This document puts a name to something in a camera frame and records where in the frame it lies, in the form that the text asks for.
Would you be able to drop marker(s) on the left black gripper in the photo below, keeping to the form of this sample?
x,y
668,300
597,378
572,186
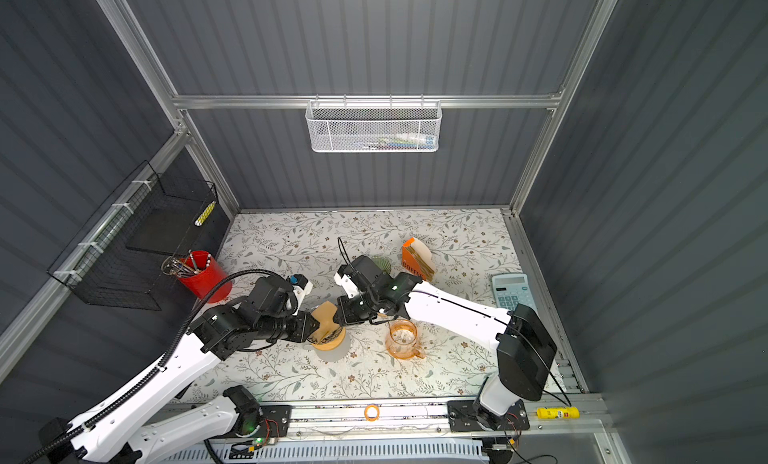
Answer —
x,y
306,319

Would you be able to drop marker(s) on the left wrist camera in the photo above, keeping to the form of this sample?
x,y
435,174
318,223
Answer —
x,y
301,288

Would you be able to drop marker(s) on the orange glass pitcher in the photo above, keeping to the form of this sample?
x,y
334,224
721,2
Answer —
x,y
403,340

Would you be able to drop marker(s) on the grey glass dripper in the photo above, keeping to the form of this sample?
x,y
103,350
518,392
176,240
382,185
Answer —
x,y
316,338

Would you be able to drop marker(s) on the white wire basket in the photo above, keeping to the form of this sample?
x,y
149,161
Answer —
x,y
374,127

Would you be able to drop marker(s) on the black wire basket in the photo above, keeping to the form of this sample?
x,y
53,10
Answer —
x,y
123,260

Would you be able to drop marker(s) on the yellow marker in basket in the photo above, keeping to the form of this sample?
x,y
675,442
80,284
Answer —
x,y
205,214

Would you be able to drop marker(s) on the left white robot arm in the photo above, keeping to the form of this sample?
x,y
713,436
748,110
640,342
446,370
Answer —
x,y
119,430

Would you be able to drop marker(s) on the green glass dripper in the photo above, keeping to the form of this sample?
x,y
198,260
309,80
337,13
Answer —
x,y
383,263

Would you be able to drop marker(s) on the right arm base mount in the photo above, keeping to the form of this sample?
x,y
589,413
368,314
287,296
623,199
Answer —
x,y
466,415

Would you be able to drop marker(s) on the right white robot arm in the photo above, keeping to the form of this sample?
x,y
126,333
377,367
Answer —
x,y
522,345

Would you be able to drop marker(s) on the yellow glue stick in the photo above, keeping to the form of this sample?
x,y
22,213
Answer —
x,y
555,413

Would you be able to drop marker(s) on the light blue calculator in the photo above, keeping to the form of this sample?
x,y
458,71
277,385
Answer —
x,y
512,289

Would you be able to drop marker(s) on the orange tape roll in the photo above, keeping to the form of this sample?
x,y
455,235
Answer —
x,y
372,413

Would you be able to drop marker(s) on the red cup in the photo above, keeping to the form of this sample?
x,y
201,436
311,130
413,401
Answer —
x,y
201,273

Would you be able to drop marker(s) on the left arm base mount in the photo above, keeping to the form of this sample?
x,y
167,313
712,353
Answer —
x,y
271,421

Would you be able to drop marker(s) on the orange coffee filter box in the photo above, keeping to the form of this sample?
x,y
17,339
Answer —
x,y
417,259

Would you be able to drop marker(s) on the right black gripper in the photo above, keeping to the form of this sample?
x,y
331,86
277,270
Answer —
x,y
347,317

